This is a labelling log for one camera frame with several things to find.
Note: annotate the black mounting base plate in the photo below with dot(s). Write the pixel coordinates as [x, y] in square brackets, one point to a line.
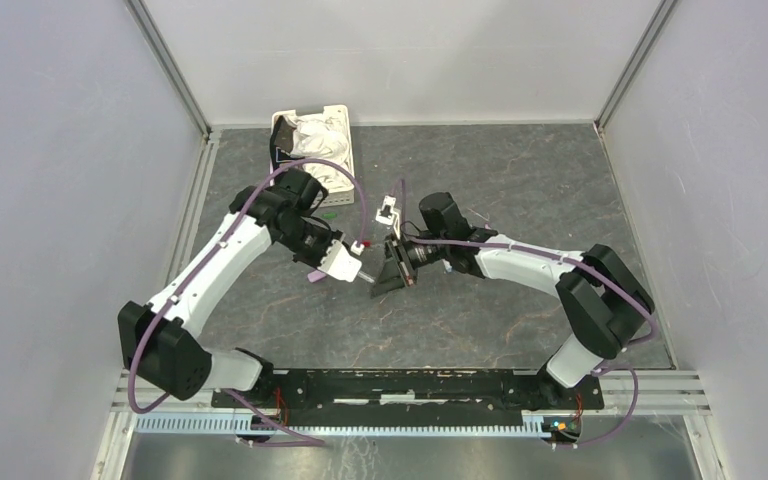
[418, 397]

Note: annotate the white crumpled cloth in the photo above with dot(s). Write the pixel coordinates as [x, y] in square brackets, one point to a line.
[322, 136]

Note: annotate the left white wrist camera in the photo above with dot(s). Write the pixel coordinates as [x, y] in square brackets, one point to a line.
[339, 263]

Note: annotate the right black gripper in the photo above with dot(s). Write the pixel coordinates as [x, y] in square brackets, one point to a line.
[399, 271]

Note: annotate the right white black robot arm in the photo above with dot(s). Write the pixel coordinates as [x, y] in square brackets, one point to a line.
[607, 308]

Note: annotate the white plastic basket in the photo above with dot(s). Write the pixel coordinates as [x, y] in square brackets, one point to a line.
[334, 197]

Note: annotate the black cloth with label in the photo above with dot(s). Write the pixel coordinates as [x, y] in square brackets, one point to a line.
[281, 142]

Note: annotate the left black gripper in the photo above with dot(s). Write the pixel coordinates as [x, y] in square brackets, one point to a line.
[329, 236]

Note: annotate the pink highlighter cap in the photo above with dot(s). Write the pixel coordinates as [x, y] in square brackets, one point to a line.
[316, 276]

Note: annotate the white slotted cable duct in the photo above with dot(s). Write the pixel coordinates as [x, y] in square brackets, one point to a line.
[244, 424]

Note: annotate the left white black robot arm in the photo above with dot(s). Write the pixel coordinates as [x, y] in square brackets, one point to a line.
[160, 339]

